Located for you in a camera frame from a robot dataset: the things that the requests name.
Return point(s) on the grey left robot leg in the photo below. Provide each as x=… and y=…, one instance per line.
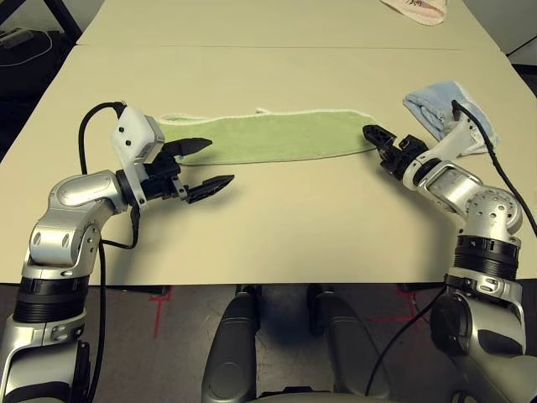
x=228, y=344

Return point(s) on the grey power adapter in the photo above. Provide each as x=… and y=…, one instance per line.
x=14, y=38

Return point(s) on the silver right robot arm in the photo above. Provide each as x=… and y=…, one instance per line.
x=482, y=218

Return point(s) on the round grey floor object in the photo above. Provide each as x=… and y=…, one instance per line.
x=461, y=398

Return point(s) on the pale robot torso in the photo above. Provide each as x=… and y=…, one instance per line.
x=327, y=398

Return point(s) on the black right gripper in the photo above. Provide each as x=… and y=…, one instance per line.
x=405, y=151

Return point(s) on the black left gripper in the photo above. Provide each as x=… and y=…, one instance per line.
x=159, y=180

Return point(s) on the green towel with white edging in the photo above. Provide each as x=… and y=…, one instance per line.
x=272, y=138

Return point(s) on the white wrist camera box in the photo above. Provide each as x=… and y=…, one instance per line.
x=449, y=144
x=134, y=134

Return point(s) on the pink towel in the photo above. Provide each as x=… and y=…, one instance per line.
x=419, y=10

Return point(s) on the folded light blue towel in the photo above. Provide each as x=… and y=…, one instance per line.
x=432, y=105

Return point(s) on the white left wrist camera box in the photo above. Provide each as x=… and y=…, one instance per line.
x=134, y=134

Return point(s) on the grey robot leg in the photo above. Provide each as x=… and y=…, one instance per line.
x=228, y=344
x=352, y=344

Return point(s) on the grey right robot leg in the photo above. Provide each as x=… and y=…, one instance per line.
x=352, y=344

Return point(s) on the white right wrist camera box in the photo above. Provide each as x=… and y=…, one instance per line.
x=449, y=144

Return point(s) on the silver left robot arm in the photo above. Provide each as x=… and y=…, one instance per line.
x=63, y=210

